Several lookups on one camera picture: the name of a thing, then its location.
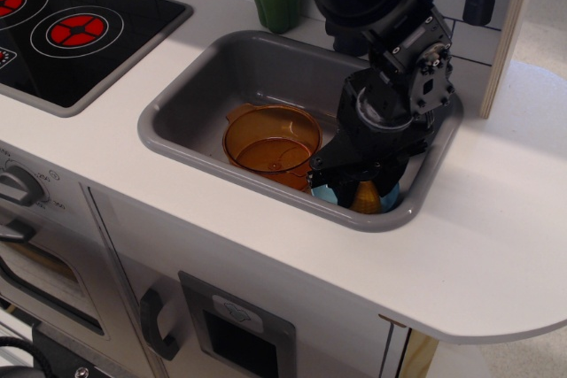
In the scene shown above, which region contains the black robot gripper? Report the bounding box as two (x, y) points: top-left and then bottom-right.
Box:
(308, 74), (435, 208)

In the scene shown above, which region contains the yellow toy corn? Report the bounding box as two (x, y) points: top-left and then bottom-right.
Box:
(350, 181), (382, 214)

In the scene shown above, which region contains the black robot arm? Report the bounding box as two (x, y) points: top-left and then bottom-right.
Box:
(308, 0), (454, 213)

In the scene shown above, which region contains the light blue bowl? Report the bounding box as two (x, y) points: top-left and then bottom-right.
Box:
(311, 183), (400, 214)

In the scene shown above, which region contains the grey sink basin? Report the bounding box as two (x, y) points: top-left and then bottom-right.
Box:
(138, 31), (463, 232)

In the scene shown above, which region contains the orange transparent pot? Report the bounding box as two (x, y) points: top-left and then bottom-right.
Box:
(222, 104), (322, 191)

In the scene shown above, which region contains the grey dispenser panel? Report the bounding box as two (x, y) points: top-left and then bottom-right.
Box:
(178, 271), (298, 378)

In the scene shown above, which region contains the grey oven door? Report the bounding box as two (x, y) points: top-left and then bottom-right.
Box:
(1, 208), (153, 377)

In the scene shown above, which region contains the black toy stove top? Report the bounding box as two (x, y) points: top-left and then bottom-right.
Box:
(1, 0), (193, 118)

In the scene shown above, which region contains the grey oven knob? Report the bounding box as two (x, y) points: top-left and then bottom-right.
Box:
(1, 166), (46, 207)

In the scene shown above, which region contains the black cabinet door handle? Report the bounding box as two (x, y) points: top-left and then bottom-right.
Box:
(139, 289), (180, 361)

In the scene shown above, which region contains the wooden side post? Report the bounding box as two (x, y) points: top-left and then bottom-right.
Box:
(478, 0), (530, 120)

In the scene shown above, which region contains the grey oven door handle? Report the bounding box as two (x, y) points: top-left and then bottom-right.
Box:
(0, 220), (36, 243)

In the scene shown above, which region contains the black cable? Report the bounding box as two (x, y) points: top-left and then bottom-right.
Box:
(0, 334), (50, 378)

